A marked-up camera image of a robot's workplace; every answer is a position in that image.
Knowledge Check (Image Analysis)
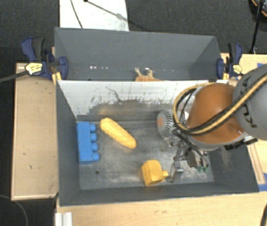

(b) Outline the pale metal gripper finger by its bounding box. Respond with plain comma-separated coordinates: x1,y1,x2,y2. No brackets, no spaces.
173,169,185,184
170,162,181,183

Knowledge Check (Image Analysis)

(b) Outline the yellow toy block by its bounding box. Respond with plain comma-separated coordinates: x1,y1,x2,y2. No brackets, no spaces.
140,159,170,187

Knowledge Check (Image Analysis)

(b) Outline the brown toy animal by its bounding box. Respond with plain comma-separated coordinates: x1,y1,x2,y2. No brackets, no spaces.
133,67,165,82

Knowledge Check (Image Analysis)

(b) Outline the blue toy brick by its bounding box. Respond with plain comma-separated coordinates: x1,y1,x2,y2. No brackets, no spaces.
76,121,101,165

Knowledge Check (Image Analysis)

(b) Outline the grey metal bin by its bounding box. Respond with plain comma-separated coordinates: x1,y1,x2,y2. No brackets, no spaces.
54,26,260,207

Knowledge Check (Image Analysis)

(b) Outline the grey ribbed round object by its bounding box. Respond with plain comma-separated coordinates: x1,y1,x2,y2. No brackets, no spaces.
156,110,184,140

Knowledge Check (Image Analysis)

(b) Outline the pale wood board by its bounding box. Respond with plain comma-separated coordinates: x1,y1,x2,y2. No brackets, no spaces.
10,62,60,201

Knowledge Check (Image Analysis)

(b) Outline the yellow toy corn cob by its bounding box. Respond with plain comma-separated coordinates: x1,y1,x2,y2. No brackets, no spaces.
99,117,138,150

